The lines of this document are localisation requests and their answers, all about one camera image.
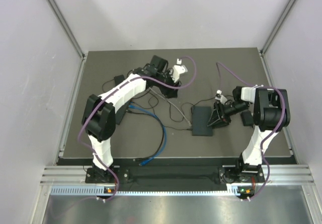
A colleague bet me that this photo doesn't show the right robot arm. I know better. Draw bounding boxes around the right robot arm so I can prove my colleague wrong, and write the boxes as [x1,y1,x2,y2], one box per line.
[207,85,290,184]

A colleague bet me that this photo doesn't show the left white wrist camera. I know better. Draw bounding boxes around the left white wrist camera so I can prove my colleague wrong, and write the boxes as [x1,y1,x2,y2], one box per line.
[170,58,188,83]

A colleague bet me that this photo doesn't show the aluminium frame post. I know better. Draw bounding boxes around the aluminium frame post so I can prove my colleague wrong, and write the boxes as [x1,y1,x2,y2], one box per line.
[35,0,88,60]
[259,0,298,57]

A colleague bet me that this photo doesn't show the grey ethernet cable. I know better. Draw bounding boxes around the grey ethernet cable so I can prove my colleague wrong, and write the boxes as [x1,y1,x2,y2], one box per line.
[149,88,193,127]

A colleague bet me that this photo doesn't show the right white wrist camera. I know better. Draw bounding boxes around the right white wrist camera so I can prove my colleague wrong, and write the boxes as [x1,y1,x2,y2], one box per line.
[215,90,227,104]

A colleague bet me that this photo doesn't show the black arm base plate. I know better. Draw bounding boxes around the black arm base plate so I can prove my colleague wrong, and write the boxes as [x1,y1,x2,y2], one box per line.
[85,157,266,186]

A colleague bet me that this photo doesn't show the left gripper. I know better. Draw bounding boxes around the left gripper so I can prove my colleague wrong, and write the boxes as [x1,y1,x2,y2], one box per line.
[155,69,182,99]

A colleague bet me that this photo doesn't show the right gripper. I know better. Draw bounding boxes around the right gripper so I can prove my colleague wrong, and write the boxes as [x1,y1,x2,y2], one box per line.
[207,101,249,129]

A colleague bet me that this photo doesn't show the adapter thin black cord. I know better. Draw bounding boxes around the adapter thin black cord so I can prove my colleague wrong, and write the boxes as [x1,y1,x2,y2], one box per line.
[102,67,162,111]
[148,93,234,131]

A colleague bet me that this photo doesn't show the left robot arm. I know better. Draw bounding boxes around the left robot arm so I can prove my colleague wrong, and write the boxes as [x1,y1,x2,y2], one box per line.
[82,55,187,183]

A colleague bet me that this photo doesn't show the black ethernet cable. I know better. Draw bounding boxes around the black ethernet cable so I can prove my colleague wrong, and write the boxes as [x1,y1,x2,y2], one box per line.
[127,109,164,162]

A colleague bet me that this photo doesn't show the black power adapter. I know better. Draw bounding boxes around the black power adapter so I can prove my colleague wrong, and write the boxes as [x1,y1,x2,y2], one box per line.
[240,111,254,127]
[114,74,125,86]

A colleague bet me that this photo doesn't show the blue ethernet cable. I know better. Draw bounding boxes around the blue ethernet cable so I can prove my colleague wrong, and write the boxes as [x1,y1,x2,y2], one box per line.
[129,105,167,166]

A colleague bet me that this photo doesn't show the slotted grey cable duct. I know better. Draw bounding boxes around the slotted grey cable duct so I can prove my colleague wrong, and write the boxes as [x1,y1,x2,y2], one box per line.
[50,186,241,196]

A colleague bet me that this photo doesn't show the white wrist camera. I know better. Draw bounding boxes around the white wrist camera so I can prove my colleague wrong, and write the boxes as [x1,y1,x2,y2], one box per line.
[170,58,188,83]
[215,90,227,104]

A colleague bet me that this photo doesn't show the left aluminium frame post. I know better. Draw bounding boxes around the left aluminium frame post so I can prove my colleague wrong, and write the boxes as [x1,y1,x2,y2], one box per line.
[35,0,88,60]

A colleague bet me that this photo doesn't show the right aluminium frame post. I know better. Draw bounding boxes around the right aluminium frame post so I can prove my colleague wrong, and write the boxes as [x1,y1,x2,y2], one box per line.
[259,0,298,57]

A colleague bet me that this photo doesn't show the black network switch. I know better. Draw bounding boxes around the black network switch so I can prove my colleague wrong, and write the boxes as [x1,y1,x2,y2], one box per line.
[191,106,213,137]
[115,101,130,125]

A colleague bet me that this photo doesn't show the aluminium front frame rail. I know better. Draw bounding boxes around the aluminium front frame rail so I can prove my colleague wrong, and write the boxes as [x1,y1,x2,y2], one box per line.
[40,165,314,190]

